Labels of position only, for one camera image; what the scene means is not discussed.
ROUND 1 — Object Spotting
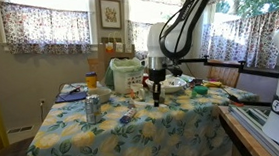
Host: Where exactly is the white floor vent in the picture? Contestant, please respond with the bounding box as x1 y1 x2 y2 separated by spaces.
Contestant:
6 124 35 136

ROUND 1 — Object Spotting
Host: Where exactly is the yellow jar blue lid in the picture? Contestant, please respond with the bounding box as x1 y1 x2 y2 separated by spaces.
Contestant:
84 70 99 90

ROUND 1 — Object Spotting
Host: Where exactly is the small red container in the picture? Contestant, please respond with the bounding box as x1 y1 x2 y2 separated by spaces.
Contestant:
141 72 150 88

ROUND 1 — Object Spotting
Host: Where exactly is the yellow sponge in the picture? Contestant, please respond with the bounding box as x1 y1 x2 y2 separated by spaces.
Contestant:
203 79 225 90

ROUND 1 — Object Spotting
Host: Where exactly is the green bin liner bag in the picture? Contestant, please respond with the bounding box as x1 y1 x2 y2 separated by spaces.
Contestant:
108 55 146 75

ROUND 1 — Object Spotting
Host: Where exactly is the think snack bar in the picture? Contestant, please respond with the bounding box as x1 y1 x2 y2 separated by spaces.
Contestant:
118 106 140 125

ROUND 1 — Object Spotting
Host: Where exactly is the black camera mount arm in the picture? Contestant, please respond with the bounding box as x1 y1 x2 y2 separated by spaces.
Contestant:
174 49 279 87

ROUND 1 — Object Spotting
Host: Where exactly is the black orange bar clamp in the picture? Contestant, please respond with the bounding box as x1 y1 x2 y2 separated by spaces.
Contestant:
226 92 274 111

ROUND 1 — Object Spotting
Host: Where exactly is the metal robot mounting plate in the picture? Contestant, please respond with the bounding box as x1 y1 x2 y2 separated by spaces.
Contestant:
228 100 279 156

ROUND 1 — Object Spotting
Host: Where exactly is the silver soda can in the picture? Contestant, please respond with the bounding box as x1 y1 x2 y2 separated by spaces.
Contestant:
84 93 104 125

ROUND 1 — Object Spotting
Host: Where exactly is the white plastic bin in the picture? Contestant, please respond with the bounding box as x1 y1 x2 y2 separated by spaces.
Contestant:
112 66 148 96

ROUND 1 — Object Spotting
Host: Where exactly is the cream ceramic mug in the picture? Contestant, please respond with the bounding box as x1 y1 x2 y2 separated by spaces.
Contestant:
129 82 146 102

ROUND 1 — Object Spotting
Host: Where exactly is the green sponge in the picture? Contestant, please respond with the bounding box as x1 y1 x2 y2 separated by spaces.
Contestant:
192 84 209 97

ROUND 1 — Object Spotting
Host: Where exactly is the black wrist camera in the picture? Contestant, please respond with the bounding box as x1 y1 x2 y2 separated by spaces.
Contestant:
164 64 185 79

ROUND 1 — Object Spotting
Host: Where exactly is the wooden slat back chair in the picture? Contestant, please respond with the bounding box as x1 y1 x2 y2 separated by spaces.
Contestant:
205 58 244 91

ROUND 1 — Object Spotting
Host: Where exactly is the small orange item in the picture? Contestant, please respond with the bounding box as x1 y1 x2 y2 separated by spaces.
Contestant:
128 88 137 101

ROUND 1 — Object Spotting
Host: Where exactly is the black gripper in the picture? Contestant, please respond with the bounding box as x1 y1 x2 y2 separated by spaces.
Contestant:
147 68 170 107

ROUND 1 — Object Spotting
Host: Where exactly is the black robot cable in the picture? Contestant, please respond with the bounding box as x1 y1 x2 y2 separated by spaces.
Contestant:
154 0 224 65

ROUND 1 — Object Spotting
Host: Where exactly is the framed wall picture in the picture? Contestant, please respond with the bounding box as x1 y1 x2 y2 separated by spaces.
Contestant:
98 0 124 32

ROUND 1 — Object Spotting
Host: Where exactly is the blue cloth pile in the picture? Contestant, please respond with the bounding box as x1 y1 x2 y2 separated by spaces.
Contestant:
53 90 89 105

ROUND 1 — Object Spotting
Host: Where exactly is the large white bowl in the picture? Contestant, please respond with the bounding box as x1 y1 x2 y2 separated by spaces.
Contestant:
144 73 189 97

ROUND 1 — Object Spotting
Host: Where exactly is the lemon print tablecloth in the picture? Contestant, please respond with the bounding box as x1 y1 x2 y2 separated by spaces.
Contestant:
15 68 265 156

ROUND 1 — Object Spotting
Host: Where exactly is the small white bowl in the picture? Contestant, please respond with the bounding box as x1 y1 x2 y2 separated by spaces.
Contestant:
87 85 113 105

